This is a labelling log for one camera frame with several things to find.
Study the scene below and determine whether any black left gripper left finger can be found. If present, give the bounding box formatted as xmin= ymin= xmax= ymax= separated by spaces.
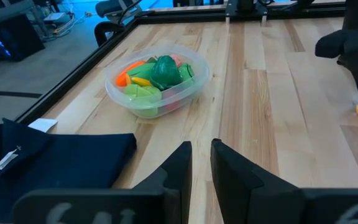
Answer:
xmin=132 ymin=141 xmax=193 ymax=224

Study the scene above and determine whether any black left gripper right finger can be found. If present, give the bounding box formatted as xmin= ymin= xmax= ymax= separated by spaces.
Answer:
xmin=210 ymin=138 xmax=306 ymax=224

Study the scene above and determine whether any red toy strawberry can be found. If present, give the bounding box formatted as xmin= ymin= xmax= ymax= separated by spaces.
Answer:
xmin=163 ymin=90 xmax=180 ymax=113

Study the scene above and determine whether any light green toy lettuce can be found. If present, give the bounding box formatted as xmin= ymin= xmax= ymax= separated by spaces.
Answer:
xmin=123 ymin=83 xmax=163 ymax=118

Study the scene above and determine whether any yellow orange toy chili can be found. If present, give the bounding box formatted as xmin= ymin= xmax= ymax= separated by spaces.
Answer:
xmin=131 ymin=77 xmax=152 ymax=87

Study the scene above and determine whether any green toy pea pod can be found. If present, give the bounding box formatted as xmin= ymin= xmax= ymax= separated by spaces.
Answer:
xmin=178 ymin=63 xmax=195 ymax=82

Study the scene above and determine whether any dark green toy pepper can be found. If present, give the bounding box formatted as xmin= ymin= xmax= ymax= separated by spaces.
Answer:
xmin=149 ymin=55 xmax=183 ymax=91

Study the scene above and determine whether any orange toy carrot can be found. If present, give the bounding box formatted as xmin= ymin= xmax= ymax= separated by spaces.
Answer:
xmin=116 ymin=60 xmax=145 ymax=87

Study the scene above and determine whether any small pink toy radish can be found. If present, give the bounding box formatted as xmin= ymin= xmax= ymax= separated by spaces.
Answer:
xmin=170 ymin=54 xmax=183 ymax=68

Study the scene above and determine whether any clear plastic tupperware container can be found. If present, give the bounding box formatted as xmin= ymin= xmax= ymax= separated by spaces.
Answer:
xmin=104 ymin=43 xmax=211 ymax=119

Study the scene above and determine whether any dark navy folded cloth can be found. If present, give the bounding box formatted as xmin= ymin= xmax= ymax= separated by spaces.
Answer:
xmin=0 ymin=118 xmax=137 ymax=223

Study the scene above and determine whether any white paper label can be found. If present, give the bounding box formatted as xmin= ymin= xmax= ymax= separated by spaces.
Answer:
xmin=28 ymin=118 xmax=58 ymax=134

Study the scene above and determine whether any office chair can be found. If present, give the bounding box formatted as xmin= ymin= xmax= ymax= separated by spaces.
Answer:
xmin=93 ymin=0 xmax=155 ymax=47

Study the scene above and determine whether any white box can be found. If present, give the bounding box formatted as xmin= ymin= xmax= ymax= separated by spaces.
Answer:
xmin=44 ymin=11 xmax=67 ymax=22

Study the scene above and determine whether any black computer tower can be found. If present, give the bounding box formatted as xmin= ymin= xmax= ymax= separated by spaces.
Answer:
xmin=0 ymin=14 xmax=46 ymax=63

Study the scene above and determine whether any grey table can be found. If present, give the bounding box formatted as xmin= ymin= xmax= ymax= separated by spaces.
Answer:
xmin=0 ymin=0 xmax=37 ymax=27

